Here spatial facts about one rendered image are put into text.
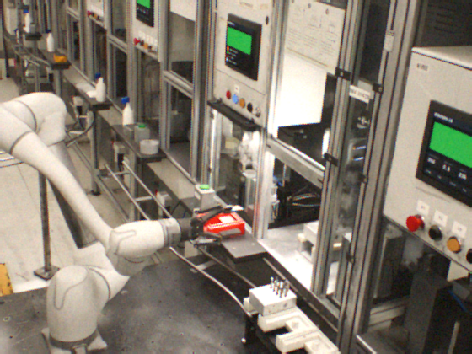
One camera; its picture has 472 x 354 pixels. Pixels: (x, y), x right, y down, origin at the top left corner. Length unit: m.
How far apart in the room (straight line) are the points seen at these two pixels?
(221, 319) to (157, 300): 0.27
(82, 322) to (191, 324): 0.41
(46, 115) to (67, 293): 0.58
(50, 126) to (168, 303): 0.80
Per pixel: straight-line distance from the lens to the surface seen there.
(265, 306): 1.96
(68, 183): 1.95
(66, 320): 2.08
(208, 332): 2.23
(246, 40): 2.20
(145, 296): 2.41
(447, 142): 1.44
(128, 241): 1.84
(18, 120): 2.00
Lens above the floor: 2.05
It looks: 23 degrees down
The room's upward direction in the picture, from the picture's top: 5 degrees clockwise
